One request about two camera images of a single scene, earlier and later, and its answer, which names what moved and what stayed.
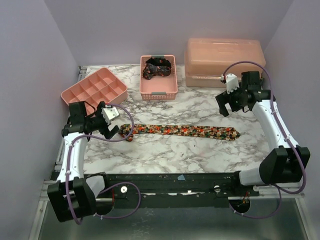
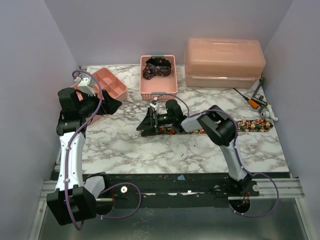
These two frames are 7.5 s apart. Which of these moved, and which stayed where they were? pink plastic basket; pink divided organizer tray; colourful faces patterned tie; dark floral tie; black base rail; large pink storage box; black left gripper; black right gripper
Moved: colourful faces patterned tie; black right gripper; black left gripper
Stayed: dark floral tie; pink plastic basket; pink divided organizer tray; large pink storage box; black base rail
